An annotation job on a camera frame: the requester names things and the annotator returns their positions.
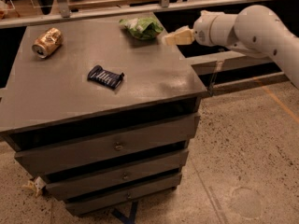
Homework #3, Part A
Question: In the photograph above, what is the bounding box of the orange soda can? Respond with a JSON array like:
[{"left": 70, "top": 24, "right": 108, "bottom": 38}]
[{"left": 32, "top": 27, "right": 64, "bottom": 59}]

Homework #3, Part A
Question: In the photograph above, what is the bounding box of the dark blue snack packet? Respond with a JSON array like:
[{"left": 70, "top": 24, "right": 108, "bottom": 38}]
[{"left": 87, "top": 65, "right": 124, "bottom": 90}]

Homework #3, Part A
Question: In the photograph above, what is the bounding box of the grey drawer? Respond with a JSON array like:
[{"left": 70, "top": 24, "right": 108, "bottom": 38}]
[
  {"left": 15, "top": 113, "right": 199, "bottom": 176},
  {"left": 65, "top": 173, "right": 182, "bottom": 216},
  {"left": 47, "top": 148, "right": 189, "bottom": 201}
]

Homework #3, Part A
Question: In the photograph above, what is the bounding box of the grey drawer cabinet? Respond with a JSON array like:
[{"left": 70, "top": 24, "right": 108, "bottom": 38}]
[{"left": 0, "top": 17, "right": 205, "bottom": 216}]

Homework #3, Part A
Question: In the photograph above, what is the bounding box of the top grey drawer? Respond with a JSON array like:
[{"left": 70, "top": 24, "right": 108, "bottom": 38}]
[{"left": 15, "top": 113, "right": 199, "bottom": 176}]

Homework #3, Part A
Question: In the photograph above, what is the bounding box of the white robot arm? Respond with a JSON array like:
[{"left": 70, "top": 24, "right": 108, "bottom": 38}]
[{"left": 163, "top": 5, "right": 299, "bottom": 88}]

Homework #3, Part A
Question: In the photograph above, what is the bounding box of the bottom grey drawer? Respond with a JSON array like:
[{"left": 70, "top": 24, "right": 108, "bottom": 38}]
[{"left": 65, "top": 173, "right": 182, "bottom": 216}]

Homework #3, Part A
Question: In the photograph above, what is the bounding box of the grey metal railing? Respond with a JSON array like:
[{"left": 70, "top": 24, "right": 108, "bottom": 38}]
[{"left": 0, "top": 0, "right": 299, "bottom": 77}]

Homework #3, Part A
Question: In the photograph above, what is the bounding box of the middle grey drawer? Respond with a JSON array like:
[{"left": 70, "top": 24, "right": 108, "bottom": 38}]
[{"left": 47, "top": 148, "right": 189, "bottom": 201}]

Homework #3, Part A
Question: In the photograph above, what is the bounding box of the crumpled paper scrap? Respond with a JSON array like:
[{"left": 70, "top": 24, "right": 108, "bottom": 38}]
[{"left": 22, "top": 176, "right": 46, "bottom": 197}]

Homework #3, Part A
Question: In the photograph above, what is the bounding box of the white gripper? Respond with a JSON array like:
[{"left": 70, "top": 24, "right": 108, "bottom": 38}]
[{"left": 162, "top": 10, "right": 224, "bottom": 47}]

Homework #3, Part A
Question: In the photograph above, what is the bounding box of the green rice chip bag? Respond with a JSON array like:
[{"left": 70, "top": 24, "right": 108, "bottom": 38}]
[{"left": 119, "top": 17, "right": 164, "bottom": 40}]

